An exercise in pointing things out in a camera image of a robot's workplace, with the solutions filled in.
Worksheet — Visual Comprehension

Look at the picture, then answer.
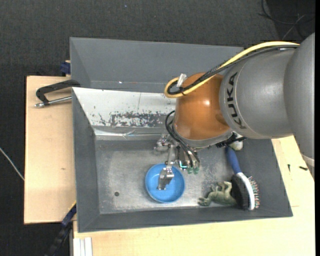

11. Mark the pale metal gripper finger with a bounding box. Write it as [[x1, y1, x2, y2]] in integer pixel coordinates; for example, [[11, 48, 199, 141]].
[[163, 166, 175, 191], [156, 167, 167, 191]]

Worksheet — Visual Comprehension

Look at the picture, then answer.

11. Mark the blue round bowl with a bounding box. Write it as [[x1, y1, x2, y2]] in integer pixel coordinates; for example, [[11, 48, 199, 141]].
[[144, 162, 186, 204]]

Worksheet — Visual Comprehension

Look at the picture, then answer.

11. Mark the grey metal bin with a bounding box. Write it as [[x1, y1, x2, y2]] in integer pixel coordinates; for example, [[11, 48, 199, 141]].
[[69, 36, 294, 233]]

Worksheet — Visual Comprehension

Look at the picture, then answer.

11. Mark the green toy dinosaur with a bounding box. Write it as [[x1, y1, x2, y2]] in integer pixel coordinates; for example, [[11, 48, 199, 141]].
[[198, 181, 238, 207]]

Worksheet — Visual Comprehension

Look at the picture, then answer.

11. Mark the pale flat board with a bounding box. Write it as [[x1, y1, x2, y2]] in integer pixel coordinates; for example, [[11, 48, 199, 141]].
[[23, 75, 78, 225]]

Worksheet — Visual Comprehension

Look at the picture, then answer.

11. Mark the blue-handled hairbrush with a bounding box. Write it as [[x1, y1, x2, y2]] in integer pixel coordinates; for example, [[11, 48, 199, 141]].
[[224, 146, 262, 211]]

